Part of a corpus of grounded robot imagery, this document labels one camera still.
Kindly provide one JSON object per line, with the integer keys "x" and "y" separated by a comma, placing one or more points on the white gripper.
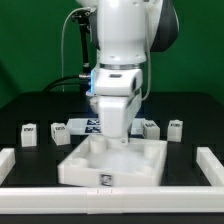
{"x": 117, "y": 100}

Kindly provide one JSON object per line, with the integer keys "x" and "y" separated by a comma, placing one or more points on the white square tabletop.
{"x": 97, "y": 162}

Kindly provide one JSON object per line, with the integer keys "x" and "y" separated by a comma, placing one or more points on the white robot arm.
{"x": 126, "y": 32}

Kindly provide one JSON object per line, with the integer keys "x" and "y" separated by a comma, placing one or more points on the white plate with tags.
{"x": 86, "y": 126}

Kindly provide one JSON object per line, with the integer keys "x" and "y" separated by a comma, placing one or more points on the white U-shaped obstacle fence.
{"x": 71, "y": 200}

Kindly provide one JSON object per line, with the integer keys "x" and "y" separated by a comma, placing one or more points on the black camera on stand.
{"x": 81, "y": 16}

